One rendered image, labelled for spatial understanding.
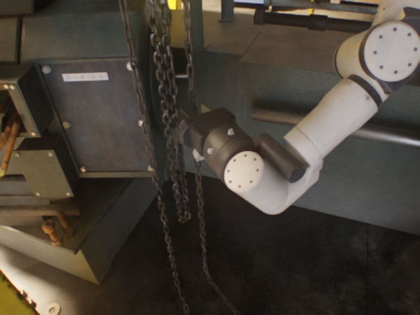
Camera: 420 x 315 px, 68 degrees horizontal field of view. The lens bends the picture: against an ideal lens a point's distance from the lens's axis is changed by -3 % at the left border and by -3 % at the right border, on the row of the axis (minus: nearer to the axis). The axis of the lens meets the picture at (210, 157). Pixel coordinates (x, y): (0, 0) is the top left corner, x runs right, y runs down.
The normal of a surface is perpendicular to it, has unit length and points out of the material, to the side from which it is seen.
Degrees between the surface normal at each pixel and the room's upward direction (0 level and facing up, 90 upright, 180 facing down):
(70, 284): 0
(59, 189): 90
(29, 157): 90
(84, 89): 90
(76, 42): 45
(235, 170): 37
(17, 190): 62
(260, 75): 90
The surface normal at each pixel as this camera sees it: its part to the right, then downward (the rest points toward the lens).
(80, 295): -0.03, -0.76
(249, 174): -0.55, -0.42
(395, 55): -0.03, 0.19
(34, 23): -0.04, -0.08
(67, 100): -0.01, 0.65
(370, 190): -0.35, 0.61
